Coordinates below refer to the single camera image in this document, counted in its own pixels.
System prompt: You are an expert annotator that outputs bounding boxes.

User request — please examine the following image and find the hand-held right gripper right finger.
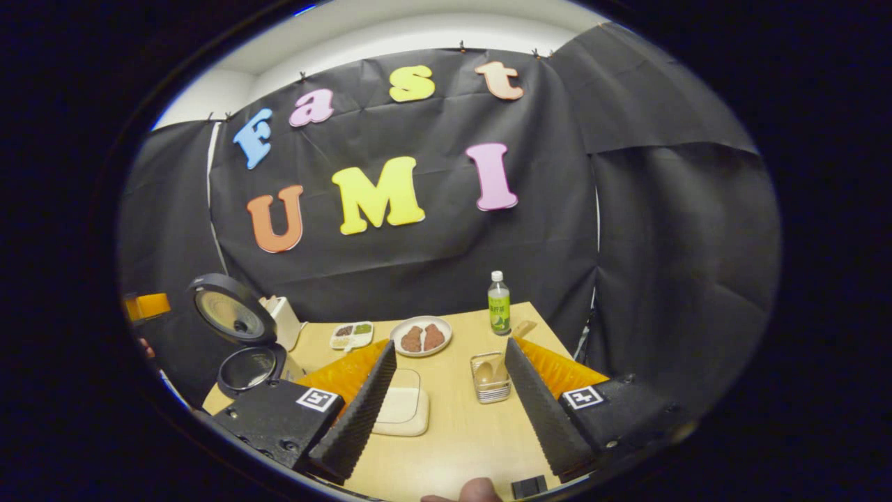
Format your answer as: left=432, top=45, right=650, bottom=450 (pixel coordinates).
left=503, top=337, right=688, bottom=484

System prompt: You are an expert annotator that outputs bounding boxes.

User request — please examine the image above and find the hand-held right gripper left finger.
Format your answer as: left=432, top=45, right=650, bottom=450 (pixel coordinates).
left=211, top=339, right=398, bottom=483

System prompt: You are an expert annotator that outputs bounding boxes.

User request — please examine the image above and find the clear box of rice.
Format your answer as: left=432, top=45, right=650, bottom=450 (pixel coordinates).
left=371, top=368, right=430, bottom=437

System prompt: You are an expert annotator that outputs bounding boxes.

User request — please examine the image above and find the clear chopstick holder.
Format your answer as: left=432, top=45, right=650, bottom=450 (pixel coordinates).
left=470, top=351, right=513, bottom=405

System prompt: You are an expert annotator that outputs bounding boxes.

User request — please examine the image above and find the wooden spoon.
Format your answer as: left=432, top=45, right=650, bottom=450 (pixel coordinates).
left=475, top=320, right=538, bottom=388

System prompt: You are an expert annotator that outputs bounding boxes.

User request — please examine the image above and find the dark grey rice cooker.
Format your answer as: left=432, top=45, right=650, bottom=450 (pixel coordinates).
left=187, top=273, right=307, bottom=400

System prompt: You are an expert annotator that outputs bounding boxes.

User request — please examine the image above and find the white divided bean dish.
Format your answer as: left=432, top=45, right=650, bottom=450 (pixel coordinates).
left=330, top=321, right=375, bottom=351

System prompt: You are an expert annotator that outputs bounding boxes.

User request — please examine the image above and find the white round plate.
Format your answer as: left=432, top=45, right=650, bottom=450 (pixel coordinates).
left=390, top=316, right=453, bottom=358

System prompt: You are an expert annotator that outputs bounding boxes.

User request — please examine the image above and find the green drink bottle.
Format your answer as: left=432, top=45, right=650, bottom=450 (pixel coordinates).
left=488, top=271, right=512, bottom=336

